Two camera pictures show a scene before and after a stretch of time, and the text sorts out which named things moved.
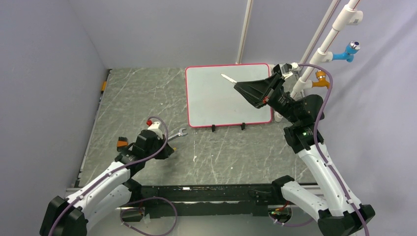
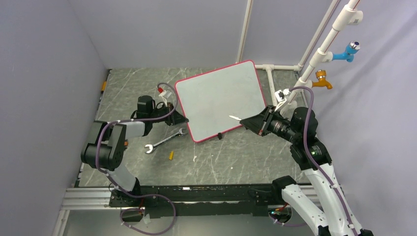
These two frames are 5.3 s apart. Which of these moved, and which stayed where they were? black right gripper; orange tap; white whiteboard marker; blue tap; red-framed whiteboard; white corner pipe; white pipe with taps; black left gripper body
Moved: black right gripper; white whiteboard marker; red-framed whiteboard; black left gripper body
Stayed: white pipe with taps; white corner pipe; orange tap; blue tap
